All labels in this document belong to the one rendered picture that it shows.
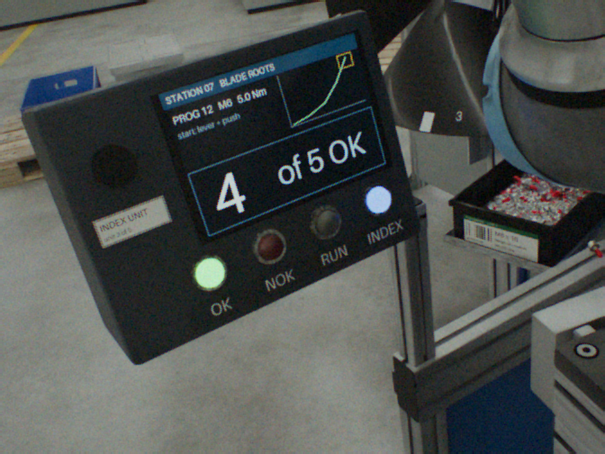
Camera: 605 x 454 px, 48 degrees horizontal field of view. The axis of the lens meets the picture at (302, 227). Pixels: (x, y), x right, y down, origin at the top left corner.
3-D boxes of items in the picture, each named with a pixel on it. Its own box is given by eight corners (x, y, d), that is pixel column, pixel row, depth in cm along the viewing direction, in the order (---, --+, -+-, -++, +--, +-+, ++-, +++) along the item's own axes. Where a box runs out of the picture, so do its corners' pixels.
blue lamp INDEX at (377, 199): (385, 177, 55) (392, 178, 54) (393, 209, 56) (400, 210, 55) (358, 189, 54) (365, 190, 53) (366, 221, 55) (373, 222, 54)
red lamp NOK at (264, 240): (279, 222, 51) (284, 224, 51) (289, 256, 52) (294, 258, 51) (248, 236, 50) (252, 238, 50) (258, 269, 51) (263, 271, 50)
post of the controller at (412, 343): (419, 342, 78) (406, 191, 68) (437, 356, 75) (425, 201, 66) (398, 354, 77) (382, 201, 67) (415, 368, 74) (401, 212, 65)
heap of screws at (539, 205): (523, 186, 115) (523, 162, 113) (607, 205, 106) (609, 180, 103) (460, 237, 104) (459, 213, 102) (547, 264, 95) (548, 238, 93)
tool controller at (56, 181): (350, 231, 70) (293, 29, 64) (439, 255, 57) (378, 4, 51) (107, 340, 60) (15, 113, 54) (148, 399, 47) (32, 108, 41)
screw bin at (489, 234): (521, 181, 117) (521, 144, 113) (620, 204, 106) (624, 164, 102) (449, 240, 104) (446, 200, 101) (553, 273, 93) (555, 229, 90)
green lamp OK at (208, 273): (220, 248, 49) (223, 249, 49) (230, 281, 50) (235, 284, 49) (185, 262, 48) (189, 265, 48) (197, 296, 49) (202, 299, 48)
